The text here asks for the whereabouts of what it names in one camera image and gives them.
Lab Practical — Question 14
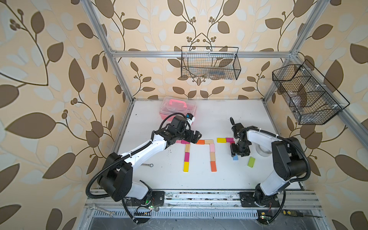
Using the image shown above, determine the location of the wire basket black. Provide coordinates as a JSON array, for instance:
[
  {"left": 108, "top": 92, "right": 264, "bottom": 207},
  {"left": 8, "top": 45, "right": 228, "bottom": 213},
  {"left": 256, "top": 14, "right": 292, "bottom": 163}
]
[
  {"left": 272, "top": 60, "right": 350, "bottom": 125},
  {"left": 181, "top": 46, "right": 242, "bottom": 81}
]

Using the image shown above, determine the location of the white tape roll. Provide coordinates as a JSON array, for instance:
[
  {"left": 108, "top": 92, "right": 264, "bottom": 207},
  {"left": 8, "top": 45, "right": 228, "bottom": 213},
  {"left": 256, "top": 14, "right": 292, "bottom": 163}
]
[{"left": 255, "top": 144, "right": 272, "bottom": 157}]

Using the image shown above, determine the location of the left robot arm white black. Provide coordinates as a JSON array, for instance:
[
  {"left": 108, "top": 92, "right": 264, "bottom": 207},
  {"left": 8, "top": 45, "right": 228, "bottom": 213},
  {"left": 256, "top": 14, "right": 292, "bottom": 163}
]
[{"left": 85, "top": 128, "right": 202, "bottom": 202}]

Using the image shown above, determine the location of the right wire basket black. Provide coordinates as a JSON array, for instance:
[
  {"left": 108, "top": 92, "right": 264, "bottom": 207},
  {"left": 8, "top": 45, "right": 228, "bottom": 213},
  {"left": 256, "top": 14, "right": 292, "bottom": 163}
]
[{"left": 272, "top": 60, "right": 350, "bottom": 125}]

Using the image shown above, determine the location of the yellow black screwdriver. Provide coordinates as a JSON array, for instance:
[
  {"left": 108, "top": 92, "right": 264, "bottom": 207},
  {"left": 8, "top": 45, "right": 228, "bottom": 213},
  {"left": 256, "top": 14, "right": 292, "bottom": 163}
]
[{"left": 283, "top": 210, "right": 321, "bottom": 218}]

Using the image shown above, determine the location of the yellow block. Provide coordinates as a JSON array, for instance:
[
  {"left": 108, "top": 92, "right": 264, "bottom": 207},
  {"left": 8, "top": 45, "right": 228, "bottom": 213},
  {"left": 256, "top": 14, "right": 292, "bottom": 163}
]
[
  {"left": 183, "top": 162, "right": 189, "bottom": 173},
  {"left": 217, "top": 138, "right": 227, "bottom": 143}
]

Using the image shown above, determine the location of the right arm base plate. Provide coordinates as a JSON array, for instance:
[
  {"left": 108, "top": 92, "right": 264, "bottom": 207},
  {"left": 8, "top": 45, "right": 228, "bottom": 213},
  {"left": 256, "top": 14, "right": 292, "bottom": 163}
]
[{"left": 239, "top": 192, "right": 280, "bottom": 208}]

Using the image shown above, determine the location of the pink plastic toolbox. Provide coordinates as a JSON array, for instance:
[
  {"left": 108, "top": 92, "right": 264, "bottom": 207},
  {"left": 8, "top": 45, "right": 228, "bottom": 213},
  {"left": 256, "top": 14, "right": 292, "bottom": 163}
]
[{"left": 159, "top": 96, "right": 197, "bottom": 122}]

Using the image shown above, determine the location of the small silver wrench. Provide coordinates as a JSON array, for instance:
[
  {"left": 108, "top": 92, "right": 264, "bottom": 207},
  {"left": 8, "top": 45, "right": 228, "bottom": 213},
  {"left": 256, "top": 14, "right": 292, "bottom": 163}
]
[{"left": 141, "top": 163, "right": 154, "bottom": 167}]

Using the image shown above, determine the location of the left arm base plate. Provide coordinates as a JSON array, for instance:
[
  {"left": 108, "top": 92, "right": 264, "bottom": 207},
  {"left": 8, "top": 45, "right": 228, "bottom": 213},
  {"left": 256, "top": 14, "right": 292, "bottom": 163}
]
[{"left": 125, "top": 190, "right": 165, "bottom": 207}]

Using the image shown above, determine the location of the large silver wrench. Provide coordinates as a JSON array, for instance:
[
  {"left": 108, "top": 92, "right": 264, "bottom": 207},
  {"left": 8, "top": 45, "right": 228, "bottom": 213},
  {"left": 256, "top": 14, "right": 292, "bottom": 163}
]
[{"left": 89, "top": 203, "right": 116, "bottom": 218}]

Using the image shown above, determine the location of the red-orange block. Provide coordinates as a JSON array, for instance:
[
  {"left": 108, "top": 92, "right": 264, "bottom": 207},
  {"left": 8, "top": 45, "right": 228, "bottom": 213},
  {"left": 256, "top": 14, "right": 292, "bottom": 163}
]
[{"left": 210, "top": 161, "right": 217, "bottom": 172}]

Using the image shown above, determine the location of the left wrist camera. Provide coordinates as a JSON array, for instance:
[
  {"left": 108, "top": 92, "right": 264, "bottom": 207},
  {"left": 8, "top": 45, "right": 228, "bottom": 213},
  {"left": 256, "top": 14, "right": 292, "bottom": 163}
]
[{"left": 170, "top": 113, "right": 195, "bottom": 134}]

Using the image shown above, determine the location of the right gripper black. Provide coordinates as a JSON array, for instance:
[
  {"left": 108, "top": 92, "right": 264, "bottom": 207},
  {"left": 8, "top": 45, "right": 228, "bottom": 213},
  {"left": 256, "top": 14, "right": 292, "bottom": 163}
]
[{"left": 229, "top": 140, "right": 249, "bottom": 156}]

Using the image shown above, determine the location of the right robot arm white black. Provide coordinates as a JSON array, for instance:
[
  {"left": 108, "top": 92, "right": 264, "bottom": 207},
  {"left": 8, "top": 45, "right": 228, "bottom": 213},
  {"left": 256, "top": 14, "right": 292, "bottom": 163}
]
[{"left": 231, "top": 123, "right": 311, "bottom": 207}]

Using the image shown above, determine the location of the green block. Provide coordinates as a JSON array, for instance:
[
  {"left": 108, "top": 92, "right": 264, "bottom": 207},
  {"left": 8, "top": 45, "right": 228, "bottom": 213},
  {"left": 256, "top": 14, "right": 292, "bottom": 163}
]
[{"left": 247, "top": 157, "right": 255, "bottom": 168}]

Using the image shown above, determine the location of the back wire basket black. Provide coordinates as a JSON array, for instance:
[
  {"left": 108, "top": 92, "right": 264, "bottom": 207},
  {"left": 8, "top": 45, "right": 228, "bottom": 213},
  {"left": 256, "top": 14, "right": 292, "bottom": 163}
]
[{"left": 181, "top": 46, "right": 242, "bottom": 81}]

